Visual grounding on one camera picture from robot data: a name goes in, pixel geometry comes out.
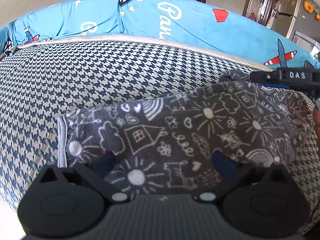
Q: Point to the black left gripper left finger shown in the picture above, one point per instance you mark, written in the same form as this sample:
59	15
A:
92	175

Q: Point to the grey doodle-print fleece garment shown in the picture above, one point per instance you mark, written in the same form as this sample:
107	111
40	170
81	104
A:
165	144

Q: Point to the grey refrigerator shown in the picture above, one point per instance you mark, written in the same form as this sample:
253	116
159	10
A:
297	24

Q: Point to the blue printed sofa back cover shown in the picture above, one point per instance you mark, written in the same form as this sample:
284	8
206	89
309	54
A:
183	21

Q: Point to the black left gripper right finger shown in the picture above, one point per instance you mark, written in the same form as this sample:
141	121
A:
232	173

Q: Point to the blue houndstooth sofa seat cover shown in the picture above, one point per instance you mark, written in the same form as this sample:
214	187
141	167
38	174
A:
43	80

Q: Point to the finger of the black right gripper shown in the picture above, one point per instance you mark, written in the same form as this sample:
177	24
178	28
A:
297	79

